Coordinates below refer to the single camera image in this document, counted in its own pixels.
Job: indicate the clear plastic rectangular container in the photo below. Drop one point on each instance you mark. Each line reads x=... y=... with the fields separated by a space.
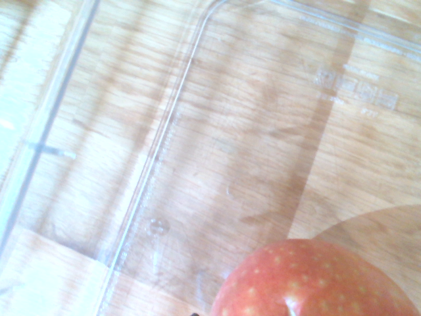
x=210 y=131

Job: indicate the red apple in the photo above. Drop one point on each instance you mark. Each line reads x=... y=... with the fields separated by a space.
x=312 y=279

